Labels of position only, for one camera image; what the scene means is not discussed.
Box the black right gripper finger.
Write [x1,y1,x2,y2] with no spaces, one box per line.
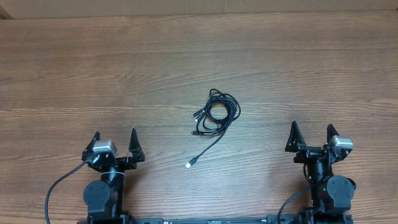
[285,121,306,152]
[326,124,339,143]

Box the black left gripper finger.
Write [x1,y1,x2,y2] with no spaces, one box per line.
[129,128,145,162]
[83,131,101,153]

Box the black USB cable bundle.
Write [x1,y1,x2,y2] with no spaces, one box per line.
[185,88,242,169]

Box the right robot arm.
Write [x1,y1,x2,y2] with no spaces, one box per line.
[277,121,356,224]

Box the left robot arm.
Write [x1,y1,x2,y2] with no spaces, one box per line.
[82,128,145,224]

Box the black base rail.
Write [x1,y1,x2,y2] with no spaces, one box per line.
[76,213,354,224]

